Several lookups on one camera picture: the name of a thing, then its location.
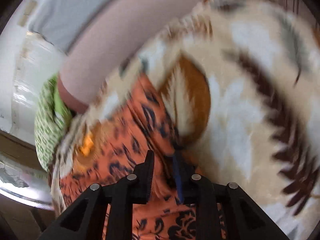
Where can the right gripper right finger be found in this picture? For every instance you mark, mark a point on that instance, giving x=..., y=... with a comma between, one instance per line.
x=222, y=209

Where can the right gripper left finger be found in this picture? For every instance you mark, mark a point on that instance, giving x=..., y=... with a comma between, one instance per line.
x=105, y=212

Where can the orange black floral garment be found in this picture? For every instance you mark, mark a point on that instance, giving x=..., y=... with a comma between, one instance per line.
x=112, y=148

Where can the stained glass wooden door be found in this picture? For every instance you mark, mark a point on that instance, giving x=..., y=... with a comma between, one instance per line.
x=26, y=204

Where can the green checkered pillow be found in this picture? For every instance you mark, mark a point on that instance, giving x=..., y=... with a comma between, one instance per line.
x=52, y=119

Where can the leaf pattern beige blanket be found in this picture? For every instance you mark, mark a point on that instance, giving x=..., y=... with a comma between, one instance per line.
x=260, y=65

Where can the pink bolster cushion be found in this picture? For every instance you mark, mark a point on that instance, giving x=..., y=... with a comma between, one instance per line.
x=115, y=34

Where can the grey pillow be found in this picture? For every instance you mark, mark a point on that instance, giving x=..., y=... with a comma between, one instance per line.
x=60, y=22

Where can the beige wall switch plate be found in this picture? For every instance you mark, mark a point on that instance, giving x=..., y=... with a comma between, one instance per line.
x=29, y=8

